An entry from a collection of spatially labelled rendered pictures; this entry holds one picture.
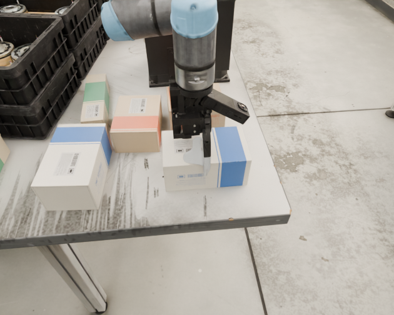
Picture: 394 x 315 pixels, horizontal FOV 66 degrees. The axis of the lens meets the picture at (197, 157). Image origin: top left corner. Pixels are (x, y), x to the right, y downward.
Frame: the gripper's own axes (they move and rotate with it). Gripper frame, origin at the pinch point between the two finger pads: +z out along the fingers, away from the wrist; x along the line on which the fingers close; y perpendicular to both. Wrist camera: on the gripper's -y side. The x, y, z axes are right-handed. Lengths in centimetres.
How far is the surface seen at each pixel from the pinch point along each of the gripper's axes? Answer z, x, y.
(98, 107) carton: 0.1, -21.2, 27.9
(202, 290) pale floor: 76, 5, 0
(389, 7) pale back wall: 69, -257, -224
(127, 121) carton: -1.3, -12.4, 19.0
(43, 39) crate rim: -17, -30, 39
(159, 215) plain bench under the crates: 6.2, 12.7, 11.6
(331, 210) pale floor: 77, -27, -68
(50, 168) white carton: -3.0, 4.0, 34.5
